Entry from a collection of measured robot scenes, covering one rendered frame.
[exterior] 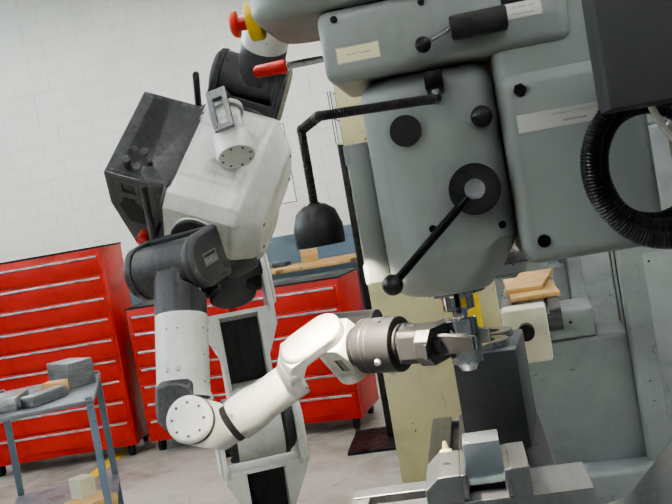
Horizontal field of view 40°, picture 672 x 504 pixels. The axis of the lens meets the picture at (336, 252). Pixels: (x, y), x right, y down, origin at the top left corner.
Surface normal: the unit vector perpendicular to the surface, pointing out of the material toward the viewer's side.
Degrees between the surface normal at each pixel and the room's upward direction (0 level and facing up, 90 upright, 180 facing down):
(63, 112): 90
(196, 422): 70
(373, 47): 90
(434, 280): 123
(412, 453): 90
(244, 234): 140
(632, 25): 90
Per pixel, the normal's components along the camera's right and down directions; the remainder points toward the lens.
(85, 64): -0.13, 0.07
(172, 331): -0.23, -0.26
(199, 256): 0.89, -0.20
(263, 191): 0.73, -0.17
